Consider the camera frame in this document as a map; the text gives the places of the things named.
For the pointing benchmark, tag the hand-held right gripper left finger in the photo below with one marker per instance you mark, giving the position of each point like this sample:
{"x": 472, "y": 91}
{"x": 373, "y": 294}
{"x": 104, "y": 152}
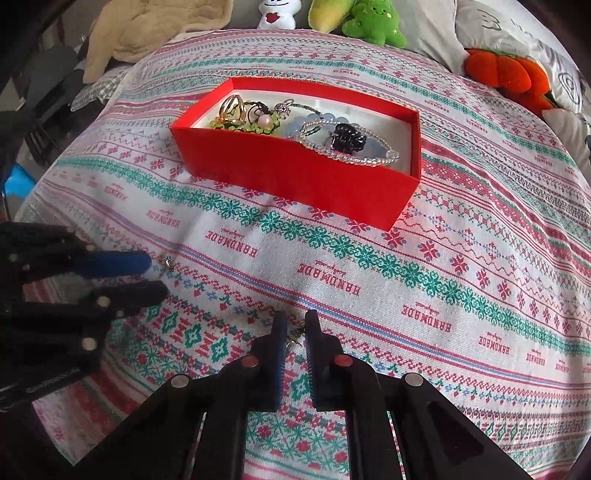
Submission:
{"x": 279, "y": 364}

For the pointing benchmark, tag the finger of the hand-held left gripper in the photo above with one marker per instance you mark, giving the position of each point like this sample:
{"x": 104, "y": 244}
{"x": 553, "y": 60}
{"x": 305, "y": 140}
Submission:
{"x": 120, "y": 263}
{"x": 138, "y": 293}

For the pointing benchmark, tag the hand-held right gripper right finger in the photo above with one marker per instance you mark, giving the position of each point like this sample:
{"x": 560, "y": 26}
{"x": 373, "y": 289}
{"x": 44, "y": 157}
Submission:
{"x": 314, "y": 364}

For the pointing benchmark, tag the red cardboard box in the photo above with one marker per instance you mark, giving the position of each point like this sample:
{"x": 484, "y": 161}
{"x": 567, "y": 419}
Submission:
{"x": 295, "y": 175}

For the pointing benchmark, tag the small silver charm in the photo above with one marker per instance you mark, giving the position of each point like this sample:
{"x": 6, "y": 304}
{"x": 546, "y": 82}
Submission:
{"x": 282, "y": 107}

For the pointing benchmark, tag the blue plastic object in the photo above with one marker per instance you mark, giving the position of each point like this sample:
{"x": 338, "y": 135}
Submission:
{"x": 18, "y": 182}

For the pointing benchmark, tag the printed patterned blanket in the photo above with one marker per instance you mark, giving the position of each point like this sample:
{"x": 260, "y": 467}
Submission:
{"x": 438, "y": 300}

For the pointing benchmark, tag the checkered bed sheet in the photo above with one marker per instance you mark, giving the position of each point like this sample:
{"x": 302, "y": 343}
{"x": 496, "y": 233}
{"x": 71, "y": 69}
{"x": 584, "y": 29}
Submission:
{"x": 101, "y": 87}

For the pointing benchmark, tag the black chair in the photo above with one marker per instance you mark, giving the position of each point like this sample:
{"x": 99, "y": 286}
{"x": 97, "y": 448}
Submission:
{"x": 55, "y": 92}

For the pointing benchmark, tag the beige fleece blanket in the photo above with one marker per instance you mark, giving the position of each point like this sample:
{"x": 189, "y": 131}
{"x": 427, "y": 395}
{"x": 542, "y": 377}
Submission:
{"x": 152, "y": 32}

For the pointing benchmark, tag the white plush toy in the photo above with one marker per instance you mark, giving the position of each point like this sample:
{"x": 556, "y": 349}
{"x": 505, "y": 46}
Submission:
{"x": 277, "y": 16}

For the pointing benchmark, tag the yellow plush toy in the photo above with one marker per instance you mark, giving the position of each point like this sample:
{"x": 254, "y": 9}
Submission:
{"x": 330, "y": 16}

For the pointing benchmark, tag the white pillow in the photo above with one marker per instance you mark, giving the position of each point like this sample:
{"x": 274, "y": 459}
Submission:
{"x": 568, "y": 134}

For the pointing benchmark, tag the orange plush toy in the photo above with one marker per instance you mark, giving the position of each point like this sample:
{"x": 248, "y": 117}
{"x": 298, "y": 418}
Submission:
{"x": 498, "y": 71}

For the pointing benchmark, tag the green plush toy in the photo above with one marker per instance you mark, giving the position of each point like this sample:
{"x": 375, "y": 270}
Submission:
{"x": 374, "y": 23}

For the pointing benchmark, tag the grey printed pillow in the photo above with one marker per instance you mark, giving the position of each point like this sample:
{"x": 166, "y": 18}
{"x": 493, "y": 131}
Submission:
{"x": 498, "y": 27}

